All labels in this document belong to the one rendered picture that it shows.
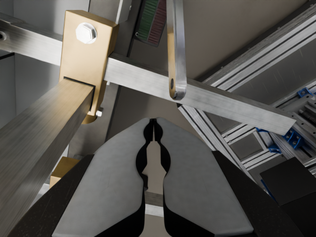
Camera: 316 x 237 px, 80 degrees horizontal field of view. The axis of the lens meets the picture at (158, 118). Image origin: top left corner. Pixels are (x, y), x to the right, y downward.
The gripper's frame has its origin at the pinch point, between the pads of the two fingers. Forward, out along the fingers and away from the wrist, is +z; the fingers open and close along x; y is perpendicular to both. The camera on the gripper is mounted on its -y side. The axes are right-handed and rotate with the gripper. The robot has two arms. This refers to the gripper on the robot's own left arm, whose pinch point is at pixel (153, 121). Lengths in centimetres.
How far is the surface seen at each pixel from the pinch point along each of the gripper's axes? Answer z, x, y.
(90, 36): 10.4, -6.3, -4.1
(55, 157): 1.2, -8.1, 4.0
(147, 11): 24.6, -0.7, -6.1
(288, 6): 95, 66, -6
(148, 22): 24.6, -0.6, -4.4
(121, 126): 95, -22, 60
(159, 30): 24.6, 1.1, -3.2
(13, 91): 32.2, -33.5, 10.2
